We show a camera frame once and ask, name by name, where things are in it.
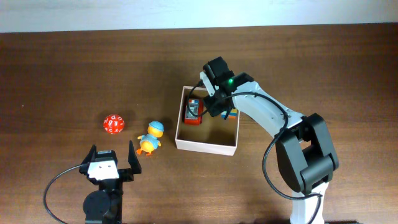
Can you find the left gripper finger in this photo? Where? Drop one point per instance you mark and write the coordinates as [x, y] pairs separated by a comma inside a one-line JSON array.
[[90, 156], [133, 160]]

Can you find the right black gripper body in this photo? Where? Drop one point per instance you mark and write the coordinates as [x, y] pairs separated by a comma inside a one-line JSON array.
[[214, 106]]

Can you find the red toy truck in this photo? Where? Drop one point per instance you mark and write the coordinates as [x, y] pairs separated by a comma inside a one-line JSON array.
[[193, 110]]

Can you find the colourful puzzle cube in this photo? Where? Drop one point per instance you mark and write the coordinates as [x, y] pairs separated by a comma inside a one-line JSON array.
[[232, 114]]

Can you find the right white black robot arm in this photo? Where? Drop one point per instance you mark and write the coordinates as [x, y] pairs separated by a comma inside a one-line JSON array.
[[306, 155]]

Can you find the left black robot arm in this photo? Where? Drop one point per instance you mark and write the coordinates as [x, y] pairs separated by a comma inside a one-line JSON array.
[[105, 205]]

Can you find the yellow duck toy blue hat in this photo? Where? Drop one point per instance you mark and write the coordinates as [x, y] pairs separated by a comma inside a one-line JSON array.
[[150, 141]]

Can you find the red lettered ball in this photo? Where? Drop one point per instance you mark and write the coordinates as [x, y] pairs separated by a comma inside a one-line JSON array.
[[113, 124]]

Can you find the white cardboard box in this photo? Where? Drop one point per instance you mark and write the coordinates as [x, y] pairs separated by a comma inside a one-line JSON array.
[[214, 135]]

